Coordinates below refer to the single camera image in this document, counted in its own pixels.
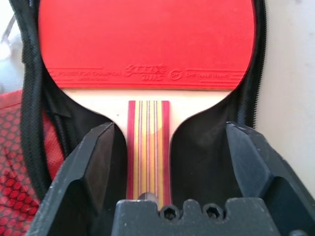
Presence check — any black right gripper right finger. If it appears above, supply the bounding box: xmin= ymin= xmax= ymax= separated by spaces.
xmin=225 ymin=121 xmax=315 ymax=236

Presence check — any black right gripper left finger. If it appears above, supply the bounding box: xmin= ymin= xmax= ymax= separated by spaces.
xmin=26 ymin=121 xmax=116 ymax=236

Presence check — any red black paddle case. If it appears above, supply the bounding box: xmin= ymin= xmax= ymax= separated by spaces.
xmin=0 ymin=0 xmax=269 ymax=236

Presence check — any red ping-pong paddle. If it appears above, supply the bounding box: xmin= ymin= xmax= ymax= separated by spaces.
xmin=38 ymin=0 xmax=254 ymax=209

